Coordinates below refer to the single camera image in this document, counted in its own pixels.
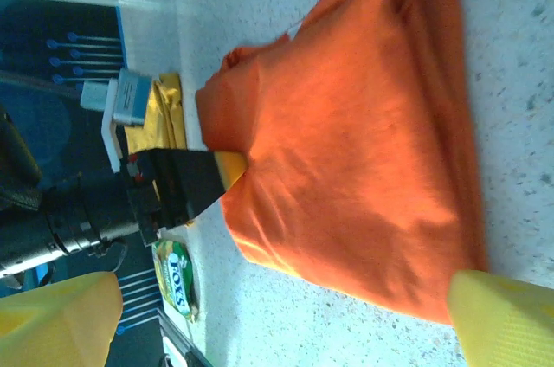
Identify orange t-shirt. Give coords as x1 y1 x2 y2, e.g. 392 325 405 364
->
194 0 491 327

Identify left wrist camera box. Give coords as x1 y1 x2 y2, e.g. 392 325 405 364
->
80 67 155 171

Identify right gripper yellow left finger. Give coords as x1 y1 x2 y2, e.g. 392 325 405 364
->
0 271 125 367

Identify yellow t-shirt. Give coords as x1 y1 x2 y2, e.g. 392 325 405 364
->
125 73 188 156

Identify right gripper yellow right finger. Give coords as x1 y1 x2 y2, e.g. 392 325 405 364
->
449 269 554 367

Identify green Fox's candy bag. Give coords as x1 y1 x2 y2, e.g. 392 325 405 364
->
151 240 201 324

